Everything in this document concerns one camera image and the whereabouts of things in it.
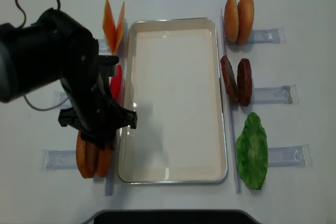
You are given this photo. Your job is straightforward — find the clear vertical rail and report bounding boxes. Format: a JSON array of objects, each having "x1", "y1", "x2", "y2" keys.
[
  {"x1": 105, "y1": 18, "x2": 129, "y2": 196},
  {"x1": 220, "y1": 8, "x2": 242, "y2": 194}
]

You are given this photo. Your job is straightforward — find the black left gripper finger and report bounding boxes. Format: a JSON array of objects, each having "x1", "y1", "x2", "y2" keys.
[
  {"x1": 105, "y1": 140, "x2": 115, "y2": 151},
  {"x1": 96, "y1": 143, "x2": 106, "y2": 151}
]

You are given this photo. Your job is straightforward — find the clear right vertical rail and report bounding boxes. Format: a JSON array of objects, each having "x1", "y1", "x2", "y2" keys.
[{"x1": 220, "y1": 8, "x2": 242, "y2": 194}]

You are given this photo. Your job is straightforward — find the white metal tray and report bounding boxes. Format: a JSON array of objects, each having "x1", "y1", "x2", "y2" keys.
[{"x1": 118, "y1": 18, "x2": 227, "y2": 184}]

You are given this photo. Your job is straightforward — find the clear holder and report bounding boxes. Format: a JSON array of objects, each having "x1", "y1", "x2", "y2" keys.
[
  {"x1": 98, "y1": 39, "x2": 110, "y2": 52},
  {"x1": 251, "y1": 85, "x2": 299, "y2": 104},
  {"x1": 246, "y1": 27, "x2": 286, "y2": 45},
  {"x1": 51, "y1": 91, "x2": 72, "y2": 109},
  {"x1": 268, "y1": 144, "x2": 312, "y2": 167},
  {"x1": 41, "y1": 150, "x2": 77, "y2": 170}
]

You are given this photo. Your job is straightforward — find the green lettuce leaf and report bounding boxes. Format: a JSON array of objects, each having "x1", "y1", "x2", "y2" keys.
[{"x1": 236, "y1": 112, "x2": 268, "y2": 190}]

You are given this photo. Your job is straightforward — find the right orange cheese slice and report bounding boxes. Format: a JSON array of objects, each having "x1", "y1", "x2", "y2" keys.
[{"x1": 114, "y1": 2, "x2": 124, "y2": 54}]

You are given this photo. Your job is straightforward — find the grey cable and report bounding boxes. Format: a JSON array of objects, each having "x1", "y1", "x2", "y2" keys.
[{"x1": 23, "y1": 94, "x2": 70, "y2": 111}]

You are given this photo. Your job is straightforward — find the left brown meat patty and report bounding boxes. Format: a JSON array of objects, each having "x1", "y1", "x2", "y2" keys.
[{"x1": 220, "y1": 55, "x2": 238, "y2": 103}]

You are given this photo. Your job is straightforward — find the clear holder lower right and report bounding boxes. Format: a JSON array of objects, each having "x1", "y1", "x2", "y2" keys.
[{"x1": 268, "y1": 144, "x2": 312, "y2": 167}]

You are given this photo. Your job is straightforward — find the left top bun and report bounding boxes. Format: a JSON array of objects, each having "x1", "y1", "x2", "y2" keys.
[{"x1": 224, "y1": 0, "x2": 239, "y2": 43}]

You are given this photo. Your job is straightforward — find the right red tomato slice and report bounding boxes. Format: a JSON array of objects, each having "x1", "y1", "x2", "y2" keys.
[{"x1": 110, "y1": 65, "x2": 122, "y2": 101}]

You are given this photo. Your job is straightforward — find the clear holder middle left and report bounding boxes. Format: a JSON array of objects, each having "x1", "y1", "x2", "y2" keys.
[{"x1": 51, "y1": 91, "x2": 72, "y2": 109}]

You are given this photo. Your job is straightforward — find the clear holder middle right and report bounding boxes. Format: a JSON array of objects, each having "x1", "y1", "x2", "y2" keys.
[{"x1": 251, "y1": 85, "x2": 299, "y2": 104}]

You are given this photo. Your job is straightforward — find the clear holder upper left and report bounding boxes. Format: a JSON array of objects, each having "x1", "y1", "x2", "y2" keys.
[{"x1": 98, "y1": 39, "x2": 110, "y2": 52}]

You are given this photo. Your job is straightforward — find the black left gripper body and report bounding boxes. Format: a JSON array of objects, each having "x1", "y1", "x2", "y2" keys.
[{"x1": 59, "y1": 29, "x2": 138, "y2": 145}]

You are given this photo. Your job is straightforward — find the orange cheese slice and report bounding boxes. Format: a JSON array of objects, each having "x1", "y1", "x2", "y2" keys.
[
  {"x1": 102, "y1": 0, "x2": 117, "y2": 54},
  {"x1": 114, "y1": 2, "x2": 124, "y2": 54}
]

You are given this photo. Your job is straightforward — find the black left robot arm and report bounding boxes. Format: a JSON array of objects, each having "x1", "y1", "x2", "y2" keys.
[{"x1": 1, "y1": 9, "x2": 137, "y2": 148}]

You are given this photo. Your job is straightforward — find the right top bun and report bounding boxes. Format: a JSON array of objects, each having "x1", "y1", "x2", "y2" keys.
[{"x1": 237, "y1": 0, "x2": 254, "y2": 45}]

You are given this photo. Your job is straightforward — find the clear left vertical rail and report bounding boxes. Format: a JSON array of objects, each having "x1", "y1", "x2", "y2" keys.
[{"x1": 105, "y1": 18, "x2": 129, "y2": 196}]

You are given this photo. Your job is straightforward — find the clear holder lower left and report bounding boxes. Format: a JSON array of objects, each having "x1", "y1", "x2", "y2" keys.
[{"x1": 41, "y1": 150, "x2": 77, "y2": 170}]

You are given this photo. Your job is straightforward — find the right brown meat patty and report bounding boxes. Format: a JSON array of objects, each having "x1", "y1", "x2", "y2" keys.
[{"x1": 237, "y1": 58, "x2": 253, "y2": 106}]

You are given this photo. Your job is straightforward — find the clear holder upper right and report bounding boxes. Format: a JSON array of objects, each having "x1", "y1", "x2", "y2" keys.
[{"x1": 246, "y1": 27, "x2": 286, "y2": 45}]

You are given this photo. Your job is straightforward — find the left orange cheese slice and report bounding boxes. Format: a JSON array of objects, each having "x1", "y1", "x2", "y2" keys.
[{"x1": 102, "y1": 0, "x2": 117, "y2": 54}]

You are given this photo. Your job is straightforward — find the brown meat patty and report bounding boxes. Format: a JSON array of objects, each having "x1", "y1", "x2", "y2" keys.
[
  {"x1": 220, "y1": 55, "x2": 238, "y2": 103},
  {"x1": 237, "y1": 58, "x2": 253, "y2": 106}
]

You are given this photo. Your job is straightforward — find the bun slice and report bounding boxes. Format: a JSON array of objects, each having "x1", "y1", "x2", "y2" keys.
[
  {"x1": 76, "y1": 132, "x2": 98, "y2": 178},
  {"x1": 96, "y1": 148, "x2": 112, "y2": 178}
]

